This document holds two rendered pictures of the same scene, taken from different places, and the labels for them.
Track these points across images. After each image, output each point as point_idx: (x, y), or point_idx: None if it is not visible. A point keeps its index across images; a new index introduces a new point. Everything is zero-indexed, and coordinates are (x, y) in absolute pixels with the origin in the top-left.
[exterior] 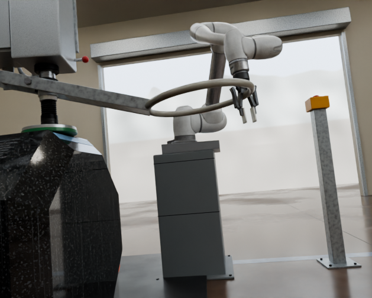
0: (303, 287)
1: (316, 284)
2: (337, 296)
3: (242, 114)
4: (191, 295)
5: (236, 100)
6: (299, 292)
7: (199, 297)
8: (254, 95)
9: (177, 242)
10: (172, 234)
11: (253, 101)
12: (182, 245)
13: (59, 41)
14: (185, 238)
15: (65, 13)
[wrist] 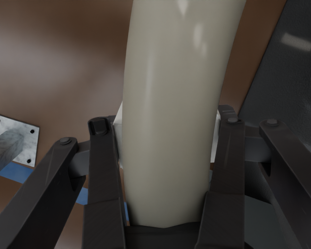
0: (105, 83)
1: (85, 84)
2: (81, 37)
3: (224, 107)
4: (259, 121)
5: (298, 151)
6: (118, 71)
7: (252, 110)
8: (48, 213)
9: (258, 232)
10: (268, 246)
11: (97, 152)
12: (248, 225)
13: None
14: (244, 231)
15: None
